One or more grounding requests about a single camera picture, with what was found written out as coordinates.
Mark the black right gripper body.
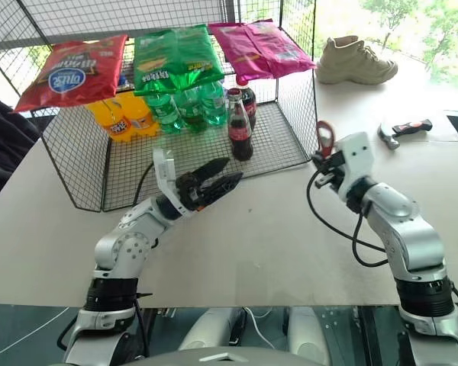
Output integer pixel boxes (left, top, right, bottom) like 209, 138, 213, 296
322, 149, 347, 191

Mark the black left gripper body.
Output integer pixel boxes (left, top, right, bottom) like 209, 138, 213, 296
174, 171, 209, 214

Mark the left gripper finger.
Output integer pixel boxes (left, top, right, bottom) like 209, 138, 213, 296
192, 156, 231, 185
200, 172, 244, 204

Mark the red bottle opener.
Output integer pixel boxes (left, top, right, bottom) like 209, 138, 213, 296
315, 120, 335, 158

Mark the glass cola bottle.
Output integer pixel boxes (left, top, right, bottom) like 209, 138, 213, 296
226, 88, 255, 162

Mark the green plastic soda bottle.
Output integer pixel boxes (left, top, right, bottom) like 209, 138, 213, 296
174, 88, 208, 133
146, 92, 185, 135
200, 80, 229, 127

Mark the plastic cola bottle red cap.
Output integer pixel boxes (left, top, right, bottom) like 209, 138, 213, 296
235, 75, 258, 131

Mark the orange plastic soda bottle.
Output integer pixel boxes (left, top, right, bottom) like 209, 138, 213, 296
86, 97, 134, 143
118, 92, 156, 137

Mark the beige sneaker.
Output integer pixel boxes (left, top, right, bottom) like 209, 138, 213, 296
314, 35, 399, 85

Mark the green chip bag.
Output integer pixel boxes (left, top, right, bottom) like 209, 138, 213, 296
132, 24, 226, 97

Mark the pink chip bag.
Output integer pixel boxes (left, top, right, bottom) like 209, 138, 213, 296
207, 19, 318, 84

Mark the rounded white grey shell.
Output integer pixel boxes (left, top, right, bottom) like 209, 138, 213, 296
287, 306, 332, 366
177, 306, 247, 352

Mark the red chip bag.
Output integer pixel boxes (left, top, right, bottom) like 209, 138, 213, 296
12, 34, 129, 113

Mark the grey robot torso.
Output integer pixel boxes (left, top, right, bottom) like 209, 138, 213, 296
136, 345, 331, 366

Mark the dark fabric bundle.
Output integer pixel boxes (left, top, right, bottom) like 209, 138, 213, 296
0, 92, 42, 213

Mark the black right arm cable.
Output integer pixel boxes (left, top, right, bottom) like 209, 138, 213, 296
305, 168, 391, 268

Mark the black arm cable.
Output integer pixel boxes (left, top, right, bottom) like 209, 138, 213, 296
134, 160, 156, 209
305, 168, 391, 268

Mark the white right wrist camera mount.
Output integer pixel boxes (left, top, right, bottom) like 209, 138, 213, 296
333, 131, 377, 202

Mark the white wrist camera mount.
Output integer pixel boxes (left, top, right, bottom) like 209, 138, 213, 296
333, 131, 377, 202
151, 147, 195, 219

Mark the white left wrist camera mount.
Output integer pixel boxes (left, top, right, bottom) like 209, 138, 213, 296
151, 147, 195, 219

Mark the black wire rack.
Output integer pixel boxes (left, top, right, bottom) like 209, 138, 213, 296
0, 0, 321, 213

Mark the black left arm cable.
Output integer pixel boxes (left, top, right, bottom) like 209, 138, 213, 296
134, 160, 156, 209

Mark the hammer with black red handle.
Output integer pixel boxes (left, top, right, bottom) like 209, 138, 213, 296
377, 118, 434, 151

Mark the thin white cable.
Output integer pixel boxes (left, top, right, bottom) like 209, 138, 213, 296
243, 307, 278, 348

